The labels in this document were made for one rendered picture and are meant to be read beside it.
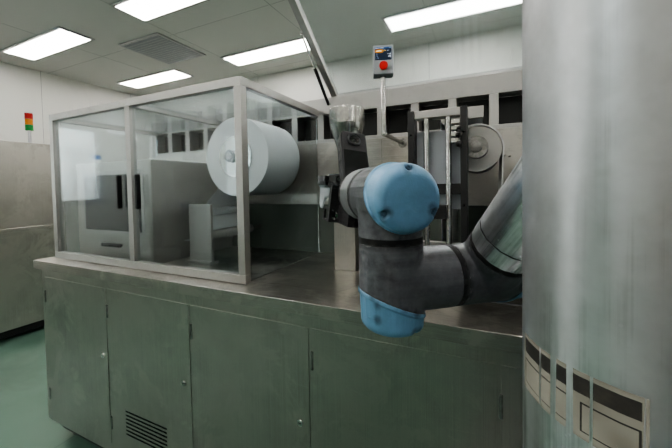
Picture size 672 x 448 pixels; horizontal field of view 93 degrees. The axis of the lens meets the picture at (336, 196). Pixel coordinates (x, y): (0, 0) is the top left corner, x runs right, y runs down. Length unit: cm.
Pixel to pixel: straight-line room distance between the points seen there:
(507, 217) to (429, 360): 62
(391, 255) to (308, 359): 74
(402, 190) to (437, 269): 11
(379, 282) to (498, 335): 52
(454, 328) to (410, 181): 56
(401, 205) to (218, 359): 106
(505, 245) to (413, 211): 10
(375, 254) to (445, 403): 66
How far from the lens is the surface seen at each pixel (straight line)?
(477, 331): 85
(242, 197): 112
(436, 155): 98
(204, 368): 136
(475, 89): 145
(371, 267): 36
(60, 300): 204
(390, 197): 32
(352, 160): 52
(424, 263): 38
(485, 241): 39
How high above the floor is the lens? 123
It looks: 2 degrees down
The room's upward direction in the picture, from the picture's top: 1 degrees counter-clockwise
